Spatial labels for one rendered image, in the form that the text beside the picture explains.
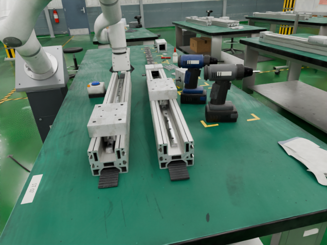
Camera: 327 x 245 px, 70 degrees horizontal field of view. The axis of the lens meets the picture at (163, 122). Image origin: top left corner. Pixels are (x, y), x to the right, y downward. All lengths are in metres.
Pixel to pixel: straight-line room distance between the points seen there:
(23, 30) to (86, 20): 11.19
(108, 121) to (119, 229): 0.30
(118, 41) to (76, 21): 11.12
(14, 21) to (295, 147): 1.18
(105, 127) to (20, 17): 0.70
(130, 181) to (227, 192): 0.25
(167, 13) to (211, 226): 12.34
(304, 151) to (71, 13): 12.07
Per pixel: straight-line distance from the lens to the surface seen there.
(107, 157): 0.69
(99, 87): 1.26
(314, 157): 0.79
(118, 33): 1.37
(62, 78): 1.56
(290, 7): 9.15
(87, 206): 0.63
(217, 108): 0.92
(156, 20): 12.60
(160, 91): 0.92
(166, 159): 0.68
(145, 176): 0.67
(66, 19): 12.50
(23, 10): 1.22
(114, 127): 0.70
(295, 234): 0.87
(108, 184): 0.66
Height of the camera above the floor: 1.21
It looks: 27 degrees down
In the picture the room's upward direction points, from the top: 3 degrees counter-clockwise
